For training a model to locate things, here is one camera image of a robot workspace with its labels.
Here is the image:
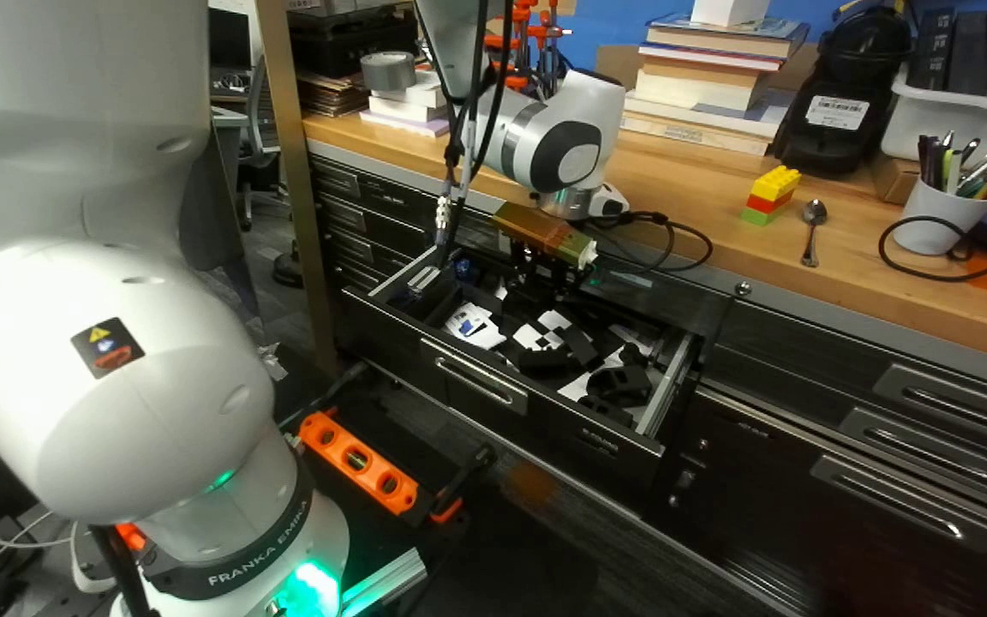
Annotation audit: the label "green pen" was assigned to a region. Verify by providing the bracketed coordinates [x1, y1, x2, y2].
[940, 142, 967, 196]

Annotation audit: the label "small white box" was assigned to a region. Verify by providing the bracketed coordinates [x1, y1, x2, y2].
[691, 0, 772, 31]

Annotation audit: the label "black floor tool tray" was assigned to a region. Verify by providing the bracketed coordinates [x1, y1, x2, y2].
[280, 365, 499, 541]

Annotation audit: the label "black appliance with white label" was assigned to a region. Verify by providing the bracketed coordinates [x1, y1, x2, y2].
[769, 5, 914, 178]

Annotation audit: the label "black boxes row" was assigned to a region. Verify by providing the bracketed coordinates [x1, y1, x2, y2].
[909, 5, 987, 104]

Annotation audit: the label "grey duct tape roll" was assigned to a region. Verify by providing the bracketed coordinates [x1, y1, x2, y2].
[358, 48, 419, 104]

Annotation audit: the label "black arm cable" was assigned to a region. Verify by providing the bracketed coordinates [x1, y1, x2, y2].
[419, 0, 718, 278]

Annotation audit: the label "white pen cup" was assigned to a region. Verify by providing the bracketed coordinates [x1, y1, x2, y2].
[891, 174, 987, 259]

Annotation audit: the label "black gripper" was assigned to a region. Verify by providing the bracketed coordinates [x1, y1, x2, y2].
[512, 239, 577, 291]

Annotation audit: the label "black metal drawer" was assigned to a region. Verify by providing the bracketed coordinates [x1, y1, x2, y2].
[335, 221, 742, 464]

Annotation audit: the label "stacked toy bricks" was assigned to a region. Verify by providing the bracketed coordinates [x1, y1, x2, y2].
[742, 165, 805, 230]

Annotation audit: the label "black looped cable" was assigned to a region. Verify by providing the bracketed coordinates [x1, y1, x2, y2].
[874, 200, 987, 285]

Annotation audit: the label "stack of dark folders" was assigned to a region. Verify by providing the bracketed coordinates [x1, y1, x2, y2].
[298, 69, 374, 120]

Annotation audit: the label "white plastic bin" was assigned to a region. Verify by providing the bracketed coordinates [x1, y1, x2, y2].
[882, 5, 987, 165]

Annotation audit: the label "black tool cabinet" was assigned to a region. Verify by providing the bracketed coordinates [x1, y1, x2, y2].
[310, 142, 987, 617]

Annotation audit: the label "orange spirit level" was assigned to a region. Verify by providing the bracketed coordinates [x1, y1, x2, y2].
[295, 407, 422, 519]

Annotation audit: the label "black pen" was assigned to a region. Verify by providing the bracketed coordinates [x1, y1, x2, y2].
[914, 135, 943, 191]

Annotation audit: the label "metal spoon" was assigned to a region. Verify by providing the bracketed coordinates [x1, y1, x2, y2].
[800, 196, 828, 271]

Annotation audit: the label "blue drawer item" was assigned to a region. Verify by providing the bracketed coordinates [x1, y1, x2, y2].
[443, 253, 486, 291]

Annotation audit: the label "stack of white books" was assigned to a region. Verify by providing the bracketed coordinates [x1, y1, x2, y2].
[360, 74, 451, 142]

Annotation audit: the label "wooden post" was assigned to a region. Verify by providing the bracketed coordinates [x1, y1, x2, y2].
[256, 0, 344, 385]

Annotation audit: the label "blue wall board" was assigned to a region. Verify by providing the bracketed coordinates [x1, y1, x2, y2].
[566, 0, 987, 53]

